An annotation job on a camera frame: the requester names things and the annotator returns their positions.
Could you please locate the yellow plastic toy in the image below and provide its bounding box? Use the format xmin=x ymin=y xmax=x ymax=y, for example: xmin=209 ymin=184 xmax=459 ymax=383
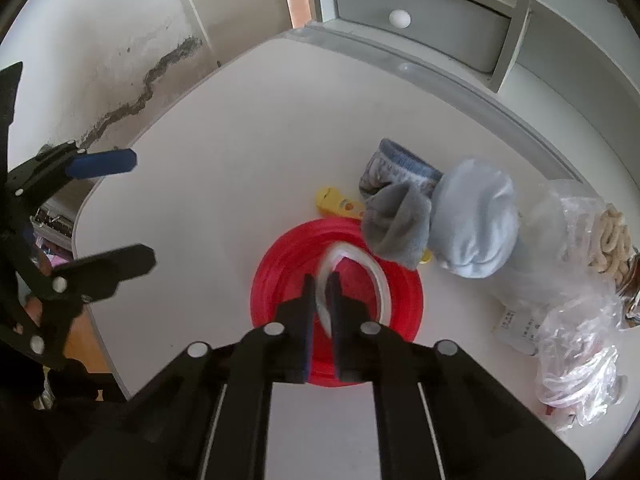
xmin=315 ymin=186 xmax=365 ymax=220

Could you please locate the light blue sock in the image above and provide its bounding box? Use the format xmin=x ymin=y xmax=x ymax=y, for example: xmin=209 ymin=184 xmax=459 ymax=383
xmin=430 ymin=157 xmax=521 ymax=278

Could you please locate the crumpled clear plastic bag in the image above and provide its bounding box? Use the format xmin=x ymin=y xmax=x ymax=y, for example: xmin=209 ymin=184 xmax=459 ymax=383
xmin=535 ymin=295 xmax=626 ymax=428

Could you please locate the grey sock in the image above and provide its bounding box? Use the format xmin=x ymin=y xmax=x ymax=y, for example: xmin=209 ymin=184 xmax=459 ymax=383
xmin=361 ymin=182 xmax=433 ymax=268

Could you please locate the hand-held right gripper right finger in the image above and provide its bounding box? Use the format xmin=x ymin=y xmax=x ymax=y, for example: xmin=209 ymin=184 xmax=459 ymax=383
xmin=325 ymin=271 xmax=586 ymax=480

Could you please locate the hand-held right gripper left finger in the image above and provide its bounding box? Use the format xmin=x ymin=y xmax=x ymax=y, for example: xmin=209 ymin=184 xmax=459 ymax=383
xmin=60 ymin=274 xmax=317 ymax=480

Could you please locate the clear plastic cup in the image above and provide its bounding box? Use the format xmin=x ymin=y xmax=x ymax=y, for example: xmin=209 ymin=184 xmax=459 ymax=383
xmin=314 ymin=242 xmax=392 ymax=338

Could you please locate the brown shiny wrapper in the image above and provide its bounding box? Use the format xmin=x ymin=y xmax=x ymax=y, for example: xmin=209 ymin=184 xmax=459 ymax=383
xmin=621 ymin=254 xmax=640 ymax=332

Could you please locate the clear bag of biscuits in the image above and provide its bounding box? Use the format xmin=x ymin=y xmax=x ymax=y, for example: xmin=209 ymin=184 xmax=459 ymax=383
xmin=492 ymin=180 xmax=636 ymax=311

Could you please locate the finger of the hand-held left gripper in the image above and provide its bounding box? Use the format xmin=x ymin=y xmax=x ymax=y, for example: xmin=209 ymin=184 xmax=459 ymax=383
xmin=20 ymin=244 xmax=157 ymax=371
xmin=7 ymin=142 xmax=138 ymax=221

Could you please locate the grey drawer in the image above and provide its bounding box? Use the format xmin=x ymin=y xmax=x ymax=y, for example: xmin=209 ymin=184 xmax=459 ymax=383
xmin=332 ymin=0 xmax=512 ymax=73

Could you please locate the red plastic plate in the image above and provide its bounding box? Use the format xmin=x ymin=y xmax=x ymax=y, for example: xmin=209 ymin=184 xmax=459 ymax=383
xmin=250 ymin=218 xmax=424 ymax=387

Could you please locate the blue patterned sock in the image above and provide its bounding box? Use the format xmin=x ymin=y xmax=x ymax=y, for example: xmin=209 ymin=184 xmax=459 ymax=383
xmin=358 ymin=138 xmax=443 ymax=200

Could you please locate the white shelf unit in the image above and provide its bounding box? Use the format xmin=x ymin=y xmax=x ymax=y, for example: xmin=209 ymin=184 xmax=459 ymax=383
xmin=305 ymin=0 xmax=640 ymax=186

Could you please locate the white paper label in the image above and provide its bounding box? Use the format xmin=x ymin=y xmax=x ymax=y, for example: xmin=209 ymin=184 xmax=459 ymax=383
xmin=492 ymin=305 xmax=543 ymax=356

